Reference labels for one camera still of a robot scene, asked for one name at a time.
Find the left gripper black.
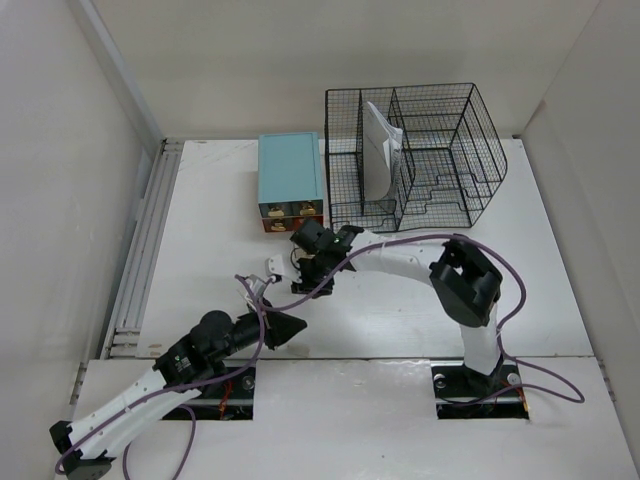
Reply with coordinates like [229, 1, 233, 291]
[209, 295, 305, 361]

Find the teal mini drawer chest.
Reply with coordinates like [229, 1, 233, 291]
[258, 132, 324, 233]

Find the white spiral notebook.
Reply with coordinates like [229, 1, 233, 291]
[363, 102, 404, 201]

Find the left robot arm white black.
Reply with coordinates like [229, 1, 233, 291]
[49, 310, 307, 479]

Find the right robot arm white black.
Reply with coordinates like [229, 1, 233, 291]
[291, 219, 503, 396]

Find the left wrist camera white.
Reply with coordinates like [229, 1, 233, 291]
[234, 274, 273, 311]

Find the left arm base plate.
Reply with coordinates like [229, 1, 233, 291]
[185, 367, 256, 421]

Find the aluminium rail frame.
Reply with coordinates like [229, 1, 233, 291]
[96, 139, 184, 360]

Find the black wire mesh organizer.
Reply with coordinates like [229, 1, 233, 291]
[324, 83, 508, 233]

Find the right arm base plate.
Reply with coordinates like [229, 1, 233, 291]
[431, 362, 529, 420]

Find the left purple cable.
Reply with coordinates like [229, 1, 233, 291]
[53, 272, 281, 480]

